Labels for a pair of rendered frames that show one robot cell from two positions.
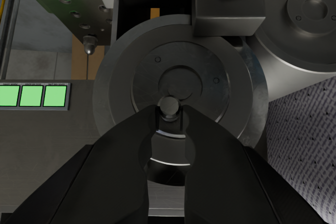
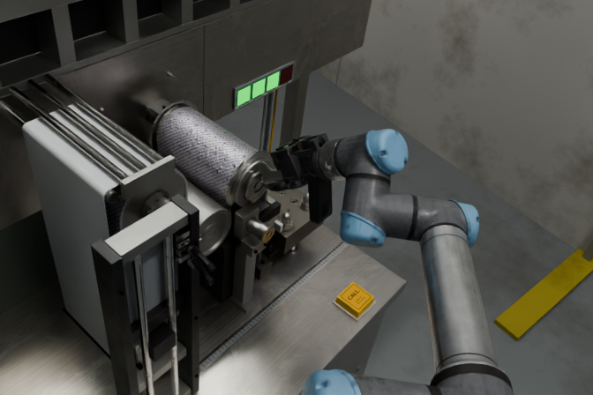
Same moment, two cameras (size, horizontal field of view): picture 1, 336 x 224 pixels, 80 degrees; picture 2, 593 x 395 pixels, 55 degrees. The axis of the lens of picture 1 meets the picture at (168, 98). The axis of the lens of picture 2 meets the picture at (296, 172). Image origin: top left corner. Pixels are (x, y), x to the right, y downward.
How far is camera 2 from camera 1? 114 cm
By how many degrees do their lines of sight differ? 54
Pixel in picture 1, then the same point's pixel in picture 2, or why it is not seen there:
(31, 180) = (255, 26)
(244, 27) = (243, 212)
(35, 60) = not seen: hidden behind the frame
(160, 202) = (162, 45)
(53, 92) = (244, 97)
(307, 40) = (213, 221)
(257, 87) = (229, 197)
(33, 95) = (257, 89)
